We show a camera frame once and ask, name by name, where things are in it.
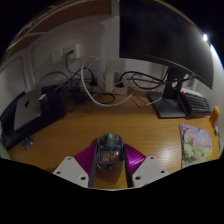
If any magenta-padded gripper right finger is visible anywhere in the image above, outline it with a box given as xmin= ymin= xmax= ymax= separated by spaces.
xmin=122 ymin=142 xmax=170 ymax=188

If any white cable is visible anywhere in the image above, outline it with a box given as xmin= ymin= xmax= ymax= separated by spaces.
xmin=80 ymin=55 xmax=136 ymax=108

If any silver mini computer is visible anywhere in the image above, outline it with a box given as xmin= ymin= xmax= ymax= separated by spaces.
xmin=13 ymin=90 xmax=46 ymax=132

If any black keyboard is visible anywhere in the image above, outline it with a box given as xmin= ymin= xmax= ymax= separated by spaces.
xmin=179 ymin=91 xmax=212 ymax=117

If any black computer monitor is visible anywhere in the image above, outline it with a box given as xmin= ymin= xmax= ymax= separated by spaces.
xmin=118 ymin=0 xmax=214 ymax=119

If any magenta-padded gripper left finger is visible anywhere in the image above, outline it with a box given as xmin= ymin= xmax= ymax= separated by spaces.
xmin=52 ymin=141 xmax=99 ymax=189

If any wooden shelf unit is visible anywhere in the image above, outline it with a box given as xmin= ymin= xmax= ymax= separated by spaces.
xmin=9 ymin=0 xmax=119 ymax=44

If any cherry blossom print mouse pad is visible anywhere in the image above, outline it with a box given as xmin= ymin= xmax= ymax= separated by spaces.
xmin=178 ymin=122 xmax=214 ymax=169

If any transparent computer mouse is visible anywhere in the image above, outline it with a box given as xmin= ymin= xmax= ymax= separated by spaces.
xmin=96 ymin=133 xmax=126 ymax=173

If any white wall socket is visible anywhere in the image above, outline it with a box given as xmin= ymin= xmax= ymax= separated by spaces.
xmin=63 ymin=43 xmax=81 ymax=60
xmin=51 ymin=47 xmax=64 ymax=64

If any orange jar with yellow lid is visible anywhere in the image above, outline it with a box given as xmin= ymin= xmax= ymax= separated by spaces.
xmin=209 ymin=105 xmax=221 ymax=128

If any black flat box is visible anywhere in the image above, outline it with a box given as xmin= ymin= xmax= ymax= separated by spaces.
xmin=0 ymin=84 xmax=68 ymax=150

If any black monitor cable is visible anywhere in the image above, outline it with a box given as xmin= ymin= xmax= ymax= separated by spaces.
xmin=119 ymin=70 xmax=168 ymax=90

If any white charger block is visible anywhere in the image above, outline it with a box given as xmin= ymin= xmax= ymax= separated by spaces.
xmin=104 ymin=68 xmax=116 ymax=93

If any black socket cable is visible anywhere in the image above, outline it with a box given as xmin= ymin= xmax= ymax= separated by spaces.
xmin=36 ymin=51 xmax=98 ymax=89

